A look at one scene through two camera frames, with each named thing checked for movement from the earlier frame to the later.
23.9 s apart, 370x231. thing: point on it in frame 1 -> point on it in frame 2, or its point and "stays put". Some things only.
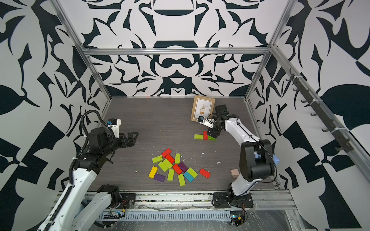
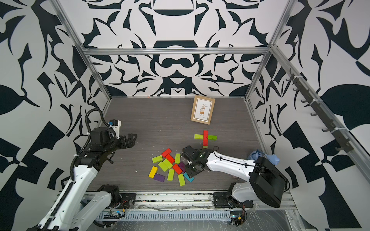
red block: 166,152 stays put
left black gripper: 131,141 stays put
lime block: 198,136 stays put
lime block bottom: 181,180 stays put
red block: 205,173 -> 205,141
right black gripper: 212,133 -> 188,173
